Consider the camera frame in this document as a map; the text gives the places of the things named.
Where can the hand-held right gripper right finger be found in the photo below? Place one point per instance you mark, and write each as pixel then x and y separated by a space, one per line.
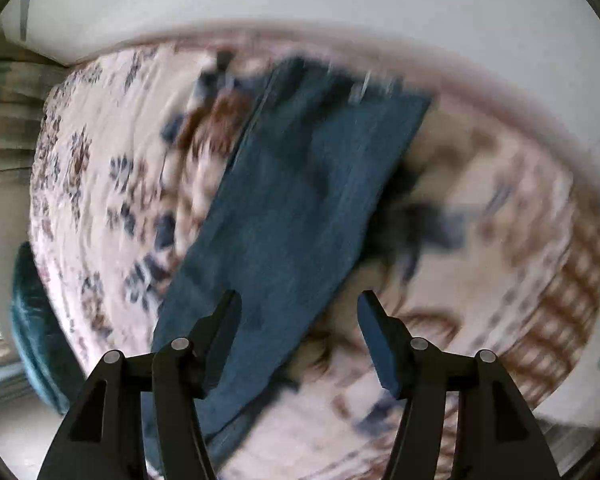
pixel 380 355

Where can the striped curtain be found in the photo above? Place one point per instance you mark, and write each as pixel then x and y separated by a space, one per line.
pixel 10 110

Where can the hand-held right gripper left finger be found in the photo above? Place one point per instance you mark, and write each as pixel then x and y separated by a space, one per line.
pixel 225 320

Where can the floral printed blanket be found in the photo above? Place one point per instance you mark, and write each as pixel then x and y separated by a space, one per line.
pixel 105 125

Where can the blue denim pants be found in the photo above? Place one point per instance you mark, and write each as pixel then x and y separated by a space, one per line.
pixel 300 200

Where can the teal velvet pillow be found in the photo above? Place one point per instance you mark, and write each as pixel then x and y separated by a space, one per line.
pixel 35 335

